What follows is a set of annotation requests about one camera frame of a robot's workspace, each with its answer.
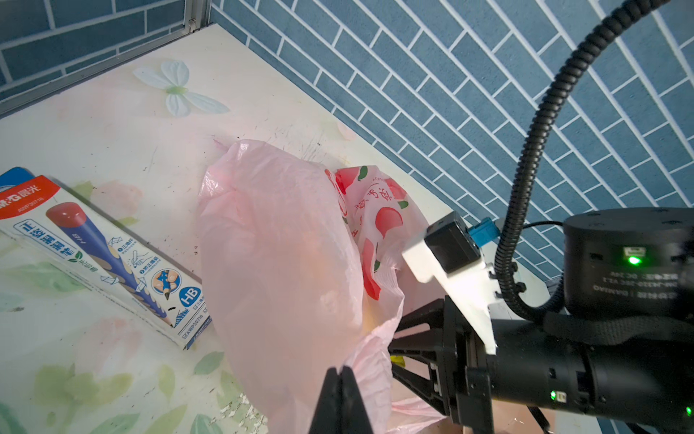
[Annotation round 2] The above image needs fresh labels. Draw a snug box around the pen refill box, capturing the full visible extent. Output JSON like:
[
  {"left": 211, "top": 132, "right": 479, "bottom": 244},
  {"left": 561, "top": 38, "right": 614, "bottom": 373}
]
[{"left": 1, "top": 167, "right": 211, "bottom": 349}]

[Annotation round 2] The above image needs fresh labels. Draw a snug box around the pink plastic bag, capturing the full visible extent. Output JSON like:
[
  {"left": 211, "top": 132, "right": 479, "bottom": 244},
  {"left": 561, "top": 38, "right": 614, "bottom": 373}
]
[{"left": 197, "top": 140, "right": 444, "bottom": 433}]

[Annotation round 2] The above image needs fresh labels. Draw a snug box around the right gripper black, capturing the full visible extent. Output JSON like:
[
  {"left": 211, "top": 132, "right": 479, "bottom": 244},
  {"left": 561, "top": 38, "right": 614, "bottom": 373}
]
[{"left": 389, "top": 297, "right": 493, "bottom": 433}]

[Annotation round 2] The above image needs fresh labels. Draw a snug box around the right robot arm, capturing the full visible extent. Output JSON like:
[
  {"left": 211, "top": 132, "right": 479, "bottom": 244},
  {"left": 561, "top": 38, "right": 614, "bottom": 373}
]
[{"left": 389, "top": 208, "right": 693, "bottom": 433}]

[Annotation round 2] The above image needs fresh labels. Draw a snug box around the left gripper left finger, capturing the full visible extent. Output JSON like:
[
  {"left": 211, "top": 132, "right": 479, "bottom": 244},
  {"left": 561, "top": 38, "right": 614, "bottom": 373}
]
[{"left": 308, "top": 367, "right": 341, "bottom": 434}]

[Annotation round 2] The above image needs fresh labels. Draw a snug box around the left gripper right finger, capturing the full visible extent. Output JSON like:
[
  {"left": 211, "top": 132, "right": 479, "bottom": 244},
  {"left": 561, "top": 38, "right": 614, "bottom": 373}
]
[{"left": 339, "top": 366, "right": 373, "bottom": 434}]

